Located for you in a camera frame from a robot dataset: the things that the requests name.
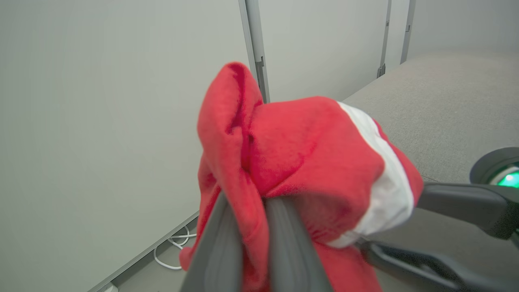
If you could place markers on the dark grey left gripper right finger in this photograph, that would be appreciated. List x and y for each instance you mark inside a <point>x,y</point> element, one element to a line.
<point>296,263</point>

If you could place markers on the grey fabric sofa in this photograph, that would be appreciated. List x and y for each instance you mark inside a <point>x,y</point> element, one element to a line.
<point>446,101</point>

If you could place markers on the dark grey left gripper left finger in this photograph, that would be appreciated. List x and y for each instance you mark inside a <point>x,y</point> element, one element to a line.
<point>215,263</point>

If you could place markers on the red clothing with white stripe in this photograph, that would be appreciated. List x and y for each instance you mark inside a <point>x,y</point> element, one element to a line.
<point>308,162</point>

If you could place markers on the white partition panel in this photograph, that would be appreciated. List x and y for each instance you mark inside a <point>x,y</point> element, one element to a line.
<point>324,40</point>
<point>466,24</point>
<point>101,101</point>

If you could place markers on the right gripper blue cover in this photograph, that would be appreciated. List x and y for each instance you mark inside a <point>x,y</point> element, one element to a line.
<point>486,168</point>

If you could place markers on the grey partition post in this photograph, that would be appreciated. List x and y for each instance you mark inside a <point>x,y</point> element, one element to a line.
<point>259,48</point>
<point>384,40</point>
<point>244,24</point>
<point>407,32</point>

